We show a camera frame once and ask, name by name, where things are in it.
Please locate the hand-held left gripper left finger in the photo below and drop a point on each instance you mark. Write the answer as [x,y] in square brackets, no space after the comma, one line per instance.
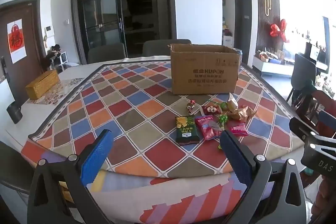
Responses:
[97,155]

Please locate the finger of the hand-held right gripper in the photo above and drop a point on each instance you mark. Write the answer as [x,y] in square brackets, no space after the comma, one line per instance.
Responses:
[309,136]
[327,123]

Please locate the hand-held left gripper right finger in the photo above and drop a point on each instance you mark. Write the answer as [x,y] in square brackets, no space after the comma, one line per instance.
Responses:
[236,158]

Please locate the pink-red snack packet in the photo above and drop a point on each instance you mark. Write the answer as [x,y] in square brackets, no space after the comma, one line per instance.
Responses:
[238,129]

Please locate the magenta snack packet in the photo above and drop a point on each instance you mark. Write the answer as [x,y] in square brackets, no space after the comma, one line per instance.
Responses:
[207,128]

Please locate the gold crinkled snack wrapper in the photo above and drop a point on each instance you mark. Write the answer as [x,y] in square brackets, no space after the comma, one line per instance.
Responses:
[242,112]

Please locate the dark green snack packet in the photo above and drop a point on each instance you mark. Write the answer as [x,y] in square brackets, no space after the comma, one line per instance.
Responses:
[187,132]

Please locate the brown cardboard box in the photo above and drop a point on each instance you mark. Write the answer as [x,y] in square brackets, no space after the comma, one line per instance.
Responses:
[204,71]

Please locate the reddish wooden chair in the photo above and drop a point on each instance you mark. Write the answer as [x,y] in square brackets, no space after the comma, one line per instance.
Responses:
[324,100]

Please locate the green cloth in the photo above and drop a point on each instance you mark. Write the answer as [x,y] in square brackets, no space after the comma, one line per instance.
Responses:
[309,86]

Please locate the green lollipop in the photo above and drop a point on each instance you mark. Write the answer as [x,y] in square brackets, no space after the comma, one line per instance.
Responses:
[224,106]

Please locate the small red printed snack packet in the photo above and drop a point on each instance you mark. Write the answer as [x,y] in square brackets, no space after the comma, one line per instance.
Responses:
[210,110]

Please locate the beige snack packet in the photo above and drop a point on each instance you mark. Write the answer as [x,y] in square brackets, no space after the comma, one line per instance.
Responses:
[232,102]

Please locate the colourful checked tablecloth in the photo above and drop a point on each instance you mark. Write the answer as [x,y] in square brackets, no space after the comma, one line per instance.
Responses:
[131,108]

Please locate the dark upholstered chair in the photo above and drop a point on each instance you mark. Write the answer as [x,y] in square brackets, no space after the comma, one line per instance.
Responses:
[303,69]

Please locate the red and brown wrapped candy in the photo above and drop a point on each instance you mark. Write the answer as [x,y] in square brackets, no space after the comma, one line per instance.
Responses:
[190,107]

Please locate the patterned placemat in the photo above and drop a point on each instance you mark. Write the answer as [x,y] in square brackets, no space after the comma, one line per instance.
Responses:
[65,88]

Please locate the pastel printed cloth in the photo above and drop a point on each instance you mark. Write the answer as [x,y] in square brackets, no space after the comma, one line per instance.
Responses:
[170,200]

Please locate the white low cabinet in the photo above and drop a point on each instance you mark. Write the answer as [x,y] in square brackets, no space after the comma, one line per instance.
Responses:
[273,66]

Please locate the grey dining chair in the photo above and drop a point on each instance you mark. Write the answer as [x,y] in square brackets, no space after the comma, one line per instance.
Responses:
[165,47]
[106,52]
[13,166]

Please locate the woven yellow tissue box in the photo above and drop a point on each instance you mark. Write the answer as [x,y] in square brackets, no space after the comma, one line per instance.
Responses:
[42,85]

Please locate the white shoe rack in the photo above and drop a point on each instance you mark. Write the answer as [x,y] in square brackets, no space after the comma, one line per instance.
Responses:
[59,57]

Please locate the red bow decoration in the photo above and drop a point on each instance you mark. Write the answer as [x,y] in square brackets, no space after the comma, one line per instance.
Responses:
[275,29]

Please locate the shelf with colourful things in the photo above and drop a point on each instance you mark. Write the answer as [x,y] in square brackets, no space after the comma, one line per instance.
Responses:
[227,35]

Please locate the dark interior door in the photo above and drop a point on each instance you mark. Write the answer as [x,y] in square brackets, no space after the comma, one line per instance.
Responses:
[242,19]

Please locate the brown entrance door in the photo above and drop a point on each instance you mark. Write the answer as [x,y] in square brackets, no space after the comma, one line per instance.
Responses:
[29,37]

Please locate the red and white door poster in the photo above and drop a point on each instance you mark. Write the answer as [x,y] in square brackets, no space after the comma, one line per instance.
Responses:
[17,41]

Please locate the black framed glass sliding door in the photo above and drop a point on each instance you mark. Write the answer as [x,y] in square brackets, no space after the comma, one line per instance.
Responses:
[105,11]

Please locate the dark slatted wall panel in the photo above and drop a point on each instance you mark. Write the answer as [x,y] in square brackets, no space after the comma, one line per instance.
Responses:
[262,27]

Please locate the wall intercom panel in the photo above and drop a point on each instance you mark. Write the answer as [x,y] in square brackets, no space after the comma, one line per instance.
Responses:
[49,31]

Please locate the gold wall ornament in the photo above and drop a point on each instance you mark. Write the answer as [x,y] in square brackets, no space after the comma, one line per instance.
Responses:
[267,3]

